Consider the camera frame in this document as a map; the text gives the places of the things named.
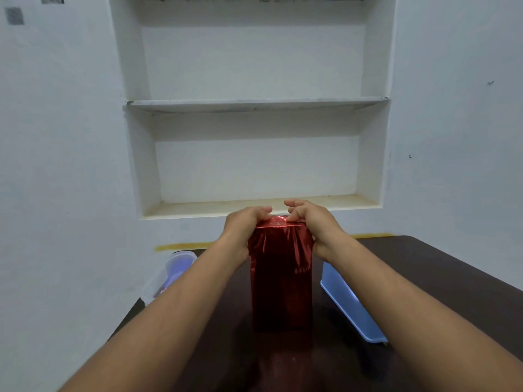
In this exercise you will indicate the person's left hand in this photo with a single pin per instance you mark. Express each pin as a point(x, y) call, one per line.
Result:
point(239, 227)

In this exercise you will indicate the person's right hand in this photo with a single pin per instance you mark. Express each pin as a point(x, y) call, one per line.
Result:
point(316, 224)

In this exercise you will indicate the person's right fingers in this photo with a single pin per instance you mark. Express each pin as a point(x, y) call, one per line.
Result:
point(295, 210)

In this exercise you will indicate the person's left fingers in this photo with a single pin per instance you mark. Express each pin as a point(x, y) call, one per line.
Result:
point(261, 213)

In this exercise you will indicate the red foil box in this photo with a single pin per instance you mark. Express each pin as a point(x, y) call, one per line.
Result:
point(281, 273)

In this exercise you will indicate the person's right forearm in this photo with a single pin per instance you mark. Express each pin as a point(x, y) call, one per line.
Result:
point(412, 318)

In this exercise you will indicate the person's left forearm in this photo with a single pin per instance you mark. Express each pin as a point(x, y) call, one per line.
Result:
point(163, 318)

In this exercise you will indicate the yellow tape strip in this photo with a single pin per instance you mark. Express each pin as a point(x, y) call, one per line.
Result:
point(184, 246)

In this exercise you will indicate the blue plastic lid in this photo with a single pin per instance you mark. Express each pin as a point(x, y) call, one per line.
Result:
point(347, 304)

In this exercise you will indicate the clear plastic container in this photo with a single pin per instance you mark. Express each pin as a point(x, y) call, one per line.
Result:
point(169, 275)

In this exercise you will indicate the dark wooden table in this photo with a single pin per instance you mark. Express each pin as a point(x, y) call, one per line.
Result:
point(367, 314)

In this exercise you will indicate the white wall shelf niche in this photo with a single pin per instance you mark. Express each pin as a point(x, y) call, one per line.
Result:
point(255, 106)

